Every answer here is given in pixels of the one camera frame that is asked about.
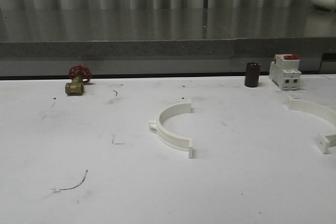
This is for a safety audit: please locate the grey stone counter slab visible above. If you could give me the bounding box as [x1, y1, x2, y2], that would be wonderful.
[1, 7, 335, 60]

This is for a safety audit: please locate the white circuit breaker red switch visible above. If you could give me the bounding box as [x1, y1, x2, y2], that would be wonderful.
[269, 54, 301, 90]

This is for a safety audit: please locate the white half-ring pipe clamp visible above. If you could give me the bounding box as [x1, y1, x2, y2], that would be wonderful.
[149, 101, 193, 158]

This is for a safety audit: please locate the dark brown cylindrical coupling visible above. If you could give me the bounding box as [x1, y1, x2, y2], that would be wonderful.
[244, 62, 260, 88]

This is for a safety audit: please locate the brass valve red handwheel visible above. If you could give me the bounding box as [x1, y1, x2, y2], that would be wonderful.
[65, 65, 92, 95]

